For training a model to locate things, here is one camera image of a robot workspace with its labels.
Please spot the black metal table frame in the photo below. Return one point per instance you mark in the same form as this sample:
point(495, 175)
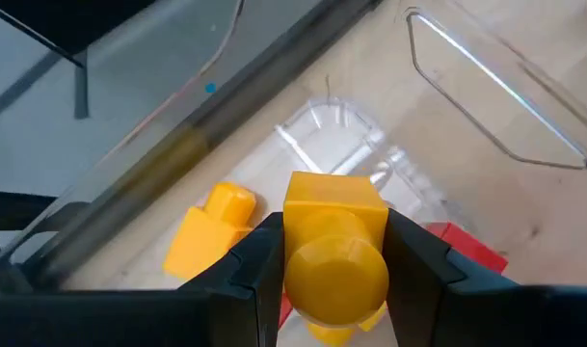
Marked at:
point(216, 120)

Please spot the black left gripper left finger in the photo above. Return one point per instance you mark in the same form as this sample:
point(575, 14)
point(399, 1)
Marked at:
point(129, 318)

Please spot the black partition panel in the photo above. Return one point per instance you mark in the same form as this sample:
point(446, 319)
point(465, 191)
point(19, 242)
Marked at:
point(57, 19)

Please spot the clear plastic bin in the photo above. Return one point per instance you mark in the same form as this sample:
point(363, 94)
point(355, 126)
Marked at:
point(322, 130)

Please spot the small red one-stud block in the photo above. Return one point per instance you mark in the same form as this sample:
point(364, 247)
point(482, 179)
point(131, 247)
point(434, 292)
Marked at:
point(471, 248)
point(285, 311)

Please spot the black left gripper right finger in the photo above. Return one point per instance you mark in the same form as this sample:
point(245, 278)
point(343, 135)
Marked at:
point(490, 318)

